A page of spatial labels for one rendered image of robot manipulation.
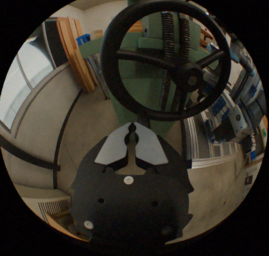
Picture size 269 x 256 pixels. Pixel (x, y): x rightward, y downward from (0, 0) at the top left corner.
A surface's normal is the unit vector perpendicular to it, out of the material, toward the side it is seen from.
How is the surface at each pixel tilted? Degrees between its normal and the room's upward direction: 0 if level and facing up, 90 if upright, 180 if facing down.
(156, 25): 90
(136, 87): 90
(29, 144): 90
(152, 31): 90
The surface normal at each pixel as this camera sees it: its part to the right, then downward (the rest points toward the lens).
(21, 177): 1.00, -0.07
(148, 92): 0.00, 0.84
